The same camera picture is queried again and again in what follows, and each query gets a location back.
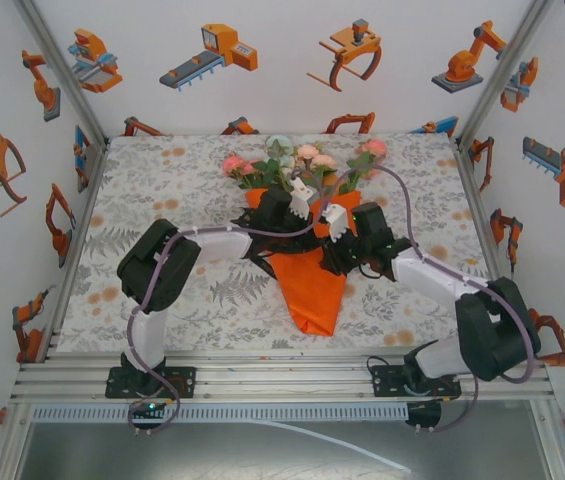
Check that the fake peach flower stem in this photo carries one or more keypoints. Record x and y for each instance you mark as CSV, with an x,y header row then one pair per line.
x,y
312,152

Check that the fake pink rose stem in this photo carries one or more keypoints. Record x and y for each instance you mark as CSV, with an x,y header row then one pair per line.
x,y
234,164
374,147

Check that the fake pale blue flower stem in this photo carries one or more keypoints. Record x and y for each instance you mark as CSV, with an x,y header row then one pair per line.
x,y
278,142

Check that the aluminium front frame rails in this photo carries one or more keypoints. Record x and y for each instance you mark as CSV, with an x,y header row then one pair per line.
x,y
287,380

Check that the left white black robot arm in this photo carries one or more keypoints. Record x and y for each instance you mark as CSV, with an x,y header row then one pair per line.
x,y
157,265

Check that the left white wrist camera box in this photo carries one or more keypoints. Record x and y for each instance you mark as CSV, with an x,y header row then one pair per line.
x,y
302,197

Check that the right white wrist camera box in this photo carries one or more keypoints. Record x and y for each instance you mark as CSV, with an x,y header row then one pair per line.
x,y
336,220

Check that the thin white tube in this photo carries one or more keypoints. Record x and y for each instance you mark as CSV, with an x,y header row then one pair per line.
x,y
342,444

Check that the grey floral tablecloth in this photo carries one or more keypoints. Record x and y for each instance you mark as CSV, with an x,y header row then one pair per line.
x,y
127,200

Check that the small circuit board green light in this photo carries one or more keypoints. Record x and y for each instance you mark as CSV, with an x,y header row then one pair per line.
x,y
149,407

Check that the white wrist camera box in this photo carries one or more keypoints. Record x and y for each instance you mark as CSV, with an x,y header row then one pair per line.
x,y
302,197
336,220

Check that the fake cream white flower stem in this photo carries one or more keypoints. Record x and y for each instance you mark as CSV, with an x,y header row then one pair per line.
x,y
287,160

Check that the aluminium side rail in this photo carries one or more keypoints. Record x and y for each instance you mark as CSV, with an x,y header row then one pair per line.
x,y
88,200
463,160

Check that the orange wrapping paper sheet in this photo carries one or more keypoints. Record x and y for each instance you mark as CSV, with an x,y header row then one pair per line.
x,y
312,295

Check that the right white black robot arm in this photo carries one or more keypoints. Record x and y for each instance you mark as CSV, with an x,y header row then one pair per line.
x,y
432,272

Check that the black ribbon gold lettering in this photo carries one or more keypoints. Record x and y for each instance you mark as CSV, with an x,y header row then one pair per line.
x,y
262,265

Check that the aluminium frame post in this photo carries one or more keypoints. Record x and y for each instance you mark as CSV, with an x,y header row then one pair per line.
x,y
62,70
506,70

